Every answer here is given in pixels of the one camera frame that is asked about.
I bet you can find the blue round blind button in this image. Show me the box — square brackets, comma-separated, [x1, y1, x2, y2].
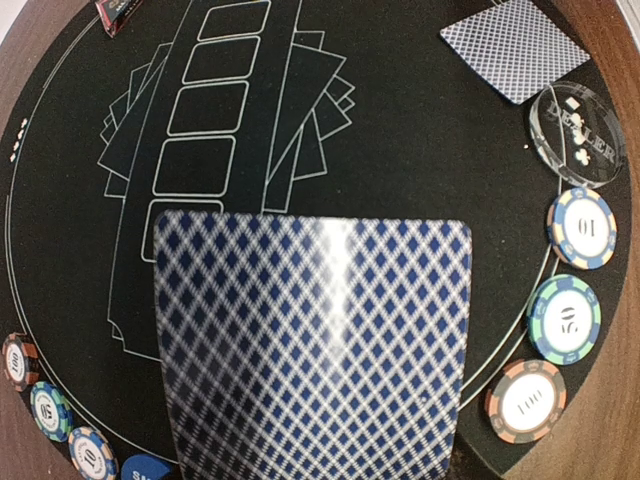
[120, 454, 173, 480]

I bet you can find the black round poker mat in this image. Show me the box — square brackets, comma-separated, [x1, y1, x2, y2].
[1, 1, 568, 478]

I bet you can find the clear acrylic dealer puck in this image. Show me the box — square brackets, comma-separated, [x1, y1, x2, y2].
[529, 81, 627, 189]

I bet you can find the green-white single poker chip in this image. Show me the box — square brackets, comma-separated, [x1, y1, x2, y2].
[30, 381, 73, 443]

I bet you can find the red-white single poker chip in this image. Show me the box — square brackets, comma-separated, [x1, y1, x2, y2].
[2, 332, 41, 392]

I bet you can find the blue-backed playing card deck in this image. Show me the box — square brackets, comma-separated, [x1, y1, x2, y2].
[153, 210, 472, 479]

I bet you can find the single blue-white poker chip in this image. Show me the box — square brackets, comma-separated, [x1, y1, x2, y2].
[68, 426, 119, 480]

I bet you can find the red triangular button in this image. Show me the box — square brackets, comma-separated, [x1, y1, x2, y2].
[94, 0, 142, 38]

